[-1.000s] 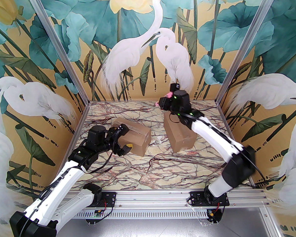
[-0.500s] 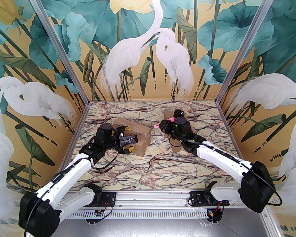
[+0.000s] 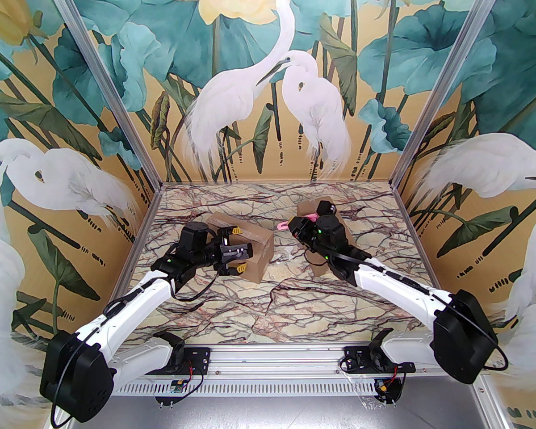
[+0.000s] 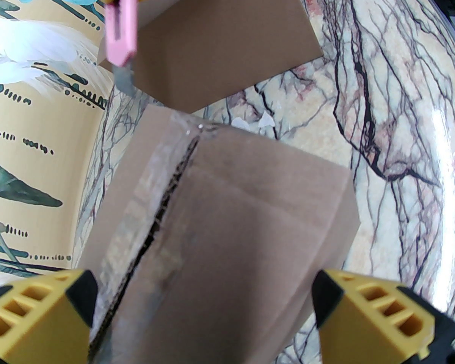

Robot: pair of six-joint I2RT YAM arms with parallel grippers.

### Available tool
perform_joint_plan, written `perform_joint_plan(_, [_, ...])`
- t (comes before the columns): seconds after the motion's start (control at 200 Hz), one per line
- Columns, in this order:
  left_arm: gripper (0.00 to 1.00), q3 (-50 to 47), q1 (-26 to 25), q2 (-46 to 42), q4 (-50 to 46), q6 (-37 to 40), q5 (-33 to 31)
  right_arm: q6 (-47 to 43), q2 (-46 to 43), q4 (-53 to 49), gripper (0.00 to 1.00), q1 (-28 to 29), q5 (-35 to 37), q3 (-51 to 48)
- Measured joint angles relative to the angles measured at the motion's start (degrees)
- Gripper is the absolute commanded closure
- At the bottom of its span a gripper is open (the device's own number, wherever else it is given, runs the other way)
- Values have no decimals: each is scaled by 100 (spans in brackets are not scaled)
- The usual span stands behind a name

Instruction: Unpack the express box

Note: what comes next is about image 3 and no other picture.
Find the slotted metal strip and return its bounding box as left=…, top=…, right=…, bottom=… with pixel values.
left=116, top=379, right=474, bottom=396

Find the green circuit board with wires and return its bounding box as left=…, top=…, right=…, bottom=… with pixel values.
left=154, top=359, right=201, bottom=406

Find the long cardboard box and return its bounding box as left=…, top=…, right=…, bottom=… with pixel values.
left=296, top=198, right=340, bottom=279

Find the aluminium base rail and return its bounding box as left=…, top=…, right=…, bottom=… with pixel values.
left=114, top=345, right=436, bottom=379

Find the pink utility knife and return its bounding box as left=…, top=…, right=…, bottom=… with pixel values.
left=278, top=213, right=318, bottom=231

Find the small cardboard box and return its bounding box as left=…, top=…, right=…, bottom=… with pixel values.
left=205, top=212, right=274, bottom=283

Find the grey metal panel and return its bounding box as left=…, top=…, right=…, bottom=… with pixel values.
left=89, top=395, right=490, bottom=429

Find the clear plastic strip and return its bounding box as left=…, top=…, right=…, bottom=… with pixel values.
left=339, top=367, right=372, bottom=412

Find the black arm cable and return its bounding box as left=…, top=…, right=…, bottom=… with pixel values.
left=169, top=272, right=220, bottom=303
left=482, top=329, right=510, bottom=373

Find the yellow connector with wires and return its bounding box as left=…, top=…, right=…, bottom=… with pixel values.
left=373, top=365, right=406, bottom=406

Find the aluminium corner post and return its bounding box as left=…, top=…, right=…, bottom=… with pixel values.
left=392, top=0, right=511, bottom=187
left=42, top=0, right=162, bottom=187

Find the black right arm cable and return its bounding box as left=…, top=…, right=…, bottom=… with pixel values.
left=482, top=329, right=510, bottom=373

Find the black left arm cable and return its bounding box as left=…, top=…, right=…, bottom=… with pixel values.
left=169, top=272, right=220, bottom=303

